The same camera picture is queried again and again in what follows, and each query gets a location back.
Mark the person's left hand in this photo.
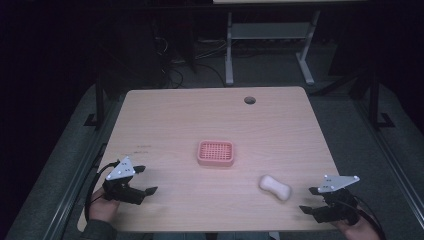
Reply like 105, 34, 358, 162
88, 187, 121, 223

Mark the white metal desk frame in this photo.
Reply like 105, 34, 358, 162
224, 9, 322, 86

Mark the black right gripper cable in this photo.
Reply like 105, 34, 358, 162
352, 195, 388, 240

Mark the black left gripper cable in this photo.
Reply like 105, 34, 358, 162
84, 160, 120, 222

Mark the aluminium floor rail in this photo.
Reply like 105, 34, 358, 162
41, 99, 113, 240
354, 98, 424, 219

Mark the white soap bar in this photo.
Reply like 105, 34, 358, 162
258, 174, 293, 202

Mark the bundle of floor cables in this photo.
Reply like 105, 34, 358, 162
151, 34, 228, 88

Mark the black metal stand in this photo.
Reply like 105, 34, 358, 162
365, 63, 396, 130
83, 63, 108, 130

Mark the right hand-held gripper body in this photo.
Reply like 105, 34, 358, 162
312, 174, 361, 225

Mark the person's right hand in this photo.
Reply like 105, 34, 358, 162
332, 215, 382, 240

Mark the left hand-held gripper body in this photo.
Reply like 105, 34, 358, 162
102, 156, 146, 205

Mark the pink soap dish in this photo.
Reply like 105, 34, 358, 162
196, 139, 235, 168

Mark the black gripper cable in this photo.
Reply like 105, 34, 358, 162
84, 160, 120, 222
352, 195, 388, 240

